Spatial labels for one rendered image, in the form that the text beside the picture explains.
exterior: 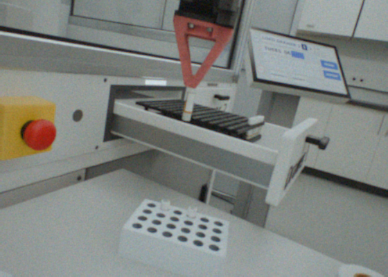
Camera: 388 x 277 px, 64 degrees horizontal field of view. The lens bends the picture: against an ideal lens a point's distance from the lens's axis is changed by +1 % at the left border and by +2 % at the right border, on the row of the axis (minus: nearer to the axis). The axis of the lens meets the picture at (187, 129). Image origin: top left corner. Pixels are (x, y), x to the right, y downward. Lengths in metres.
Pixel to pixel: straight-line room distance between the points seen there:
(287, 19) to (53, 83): 1.93
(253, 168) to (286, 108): 1.09
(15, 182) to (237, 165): 0.33
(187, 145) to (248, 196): 1.13
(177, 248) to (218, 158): 0.18
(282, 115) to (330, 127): 2.05
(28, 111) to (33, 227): 0.15
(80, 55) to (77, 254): 0.29
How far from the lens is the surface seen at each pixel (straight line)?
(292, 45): 1.58
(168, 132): 0.54
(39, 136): 0.42
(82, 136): 0.57
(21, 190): 0.55
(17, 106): 0.43
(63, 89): 0.52
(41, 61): 0.48
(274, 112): 1.52
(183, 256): 0.38
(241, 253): 0.46
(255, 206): 1.67
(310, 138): 0.58
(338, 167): 3.66
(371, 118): 3.60
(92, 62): 0.55
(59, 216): 0.48
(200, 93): 0.87
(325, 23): 3.91
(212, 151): 0.50
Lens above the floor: 1.00
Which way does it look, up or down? 13 degrees down
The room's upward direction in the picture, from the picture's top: 11 degrees clockwise
